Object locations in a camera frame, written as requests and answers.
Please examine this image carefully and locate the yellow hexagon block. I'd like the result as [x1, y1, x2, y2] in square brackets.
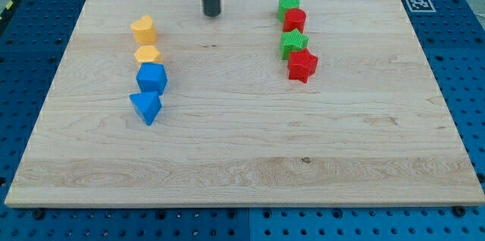
[133, 45, 163, 65]

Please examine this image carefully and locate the yellow heart block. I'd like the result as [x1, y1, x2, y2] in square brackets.
[130, 15, 158, 45]

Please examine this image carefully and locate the blue triangle block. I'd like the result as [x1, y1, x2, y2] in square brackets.
[130, 92, 162, 126]

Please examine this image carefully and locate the blue pentagon block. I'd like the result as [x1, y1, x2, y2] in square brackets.
[136, 63, 167, 95]

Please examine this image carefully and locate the black bolt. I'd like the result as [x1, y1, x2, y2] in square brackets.
[32, 208, 45, 221]
[452, 205, 467, 218]

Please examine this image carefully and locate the black bolt front right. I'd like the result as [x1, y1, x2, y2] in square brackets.
[452, 205, 467, 218]

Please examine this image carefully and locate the white fiducial marker tag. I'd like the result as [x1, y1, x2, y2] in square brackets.
[405, 0, 436, 13]

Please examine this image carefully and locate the green cylinder block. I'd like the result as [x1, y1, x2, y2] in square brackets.
[277, 0, 300, 23]

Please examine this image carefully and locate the light wooden board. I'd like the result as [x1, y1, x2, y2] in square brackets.
[5, 0, 484, 208]

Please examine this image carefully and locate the red cylinder block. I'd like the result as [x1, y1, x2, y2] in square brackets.
[283, 8, 307, 33]

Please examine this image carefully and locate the green star block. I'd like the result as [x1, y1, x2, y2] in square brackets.
[280, 29, 309, 60]

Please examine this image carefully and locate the black bolt front left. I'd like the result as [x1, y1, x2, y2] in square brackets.
[32, 208, 45, 221]

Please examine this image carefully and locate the red star block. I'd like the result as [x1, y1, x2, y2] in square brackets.
[287, 49, 318, 83]

